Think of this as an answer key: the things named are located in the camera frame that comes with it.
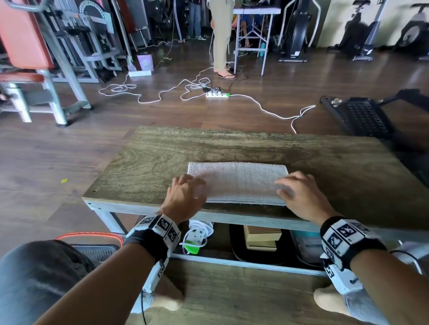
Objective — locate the black gym equipment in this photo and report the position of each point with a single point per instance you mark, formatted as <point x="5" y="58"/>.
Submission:
<point x="355" y="37"/>

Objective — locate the orange padded gym machine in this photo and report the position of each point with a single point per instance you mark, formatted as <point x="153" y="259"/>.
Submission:
<point x="23" y="37"/>

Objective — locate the flat white power strip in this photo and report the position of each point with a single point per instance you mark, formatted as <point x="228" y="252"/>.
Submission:
<point x="140" y="73"/>

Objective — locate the grey towel striped border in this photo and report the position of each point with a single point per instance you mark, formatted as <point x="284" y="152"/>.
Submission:
<point x="241" y="180"/>

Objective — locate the white green socket adapter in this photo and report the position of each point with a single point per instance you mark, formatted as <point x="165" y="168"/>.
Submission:
<point x="197" y="236"/>

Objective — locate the person's left hand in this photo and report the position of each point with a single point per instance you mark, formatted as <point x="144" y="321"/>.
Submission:
<point x="182" y="197"/>

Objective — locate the grey weight machine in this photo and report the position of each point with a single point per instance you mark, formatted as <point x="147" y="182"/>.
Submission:
<point x="90" y="50"/>

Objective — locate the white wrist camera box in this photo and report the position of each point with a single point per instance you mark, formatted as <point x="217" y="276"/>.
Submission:
<point x="154" y="274"/>
<point x="342" y="278"/>

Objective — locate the black elliptical trainer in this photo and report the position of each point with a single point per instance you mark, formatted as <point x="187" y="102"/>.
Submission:
<point x="298" y="33"/>

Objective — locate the black basket orange rim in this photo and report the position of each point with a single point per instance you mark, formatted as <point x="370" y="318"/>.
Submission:
<point x="97" y="252"/>

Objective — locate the person's right foot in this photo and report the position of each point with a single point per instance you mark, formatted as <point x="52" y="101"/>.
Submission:
<point x="330" y="299"/>

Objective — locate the grey machine red pad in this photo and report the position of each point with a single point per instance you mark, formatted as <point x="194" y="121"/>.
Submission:
<point x="134" y="16"/>

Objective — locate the plain cardboard box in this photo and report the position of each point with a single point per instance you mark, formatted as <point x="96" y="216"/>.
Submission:
<point x="261" y="236"/>

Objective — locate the low wooden table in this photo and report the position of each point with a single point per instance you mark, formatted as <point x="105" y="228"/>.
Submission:
<point x="234" y="219"/>

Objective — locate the white green power strip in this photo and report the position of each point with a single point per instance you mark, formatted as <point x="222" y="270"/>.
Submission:
<point x="218" y="95"/>

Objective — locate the blue water bottle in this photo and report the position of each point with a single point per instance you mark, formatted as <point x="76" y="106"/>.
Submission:
<point x="262" y="49"/>

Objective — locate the black exercise bike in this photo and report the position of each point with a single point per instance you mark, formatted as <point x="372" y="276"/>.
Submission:
<point x="414" y="37"/>

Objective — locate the white folding table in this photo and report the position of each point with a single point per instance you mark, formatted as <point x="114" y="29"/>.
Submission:
<point x="256" y="10"/>

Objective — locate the black perforated platform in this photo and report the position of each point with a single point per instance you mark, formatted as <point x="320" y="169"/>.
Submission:
<point x="365" y="117"/>

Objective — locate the person's left forearm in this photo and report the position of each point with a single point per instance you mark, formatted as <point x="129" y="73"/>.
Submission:
<point x="100" y="288"/>

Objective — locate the silver metal part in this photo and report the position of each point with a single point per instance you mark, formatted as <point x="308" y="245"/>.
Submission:
<point x="336" y="102"/>

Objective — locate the black power adapter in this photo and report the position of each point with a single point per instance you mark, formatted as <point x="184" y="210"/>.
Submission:
<point x="206" y="89"/>

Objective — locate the clear spray bottle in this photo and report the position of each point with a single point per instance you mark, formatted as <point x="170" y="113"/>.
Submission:
<point x="131" y="65"/>

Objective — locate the person's left leg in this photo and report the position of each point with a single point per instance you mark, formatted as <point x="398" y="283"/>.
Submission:
<point x="37" y="278"/>

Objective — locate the person's right hand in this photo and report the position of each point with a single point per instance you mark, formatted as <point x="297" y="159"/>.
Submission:
<point x="305" y="197"/>

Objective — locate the purple waste bin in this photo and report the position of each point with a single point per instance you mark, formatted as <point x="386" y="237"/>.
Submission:
<point x="145" y="62"/>

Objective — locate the person's right forearm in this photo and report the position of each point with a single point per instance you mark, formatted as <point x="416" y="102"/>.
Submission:
<point x="392" y="288"/>

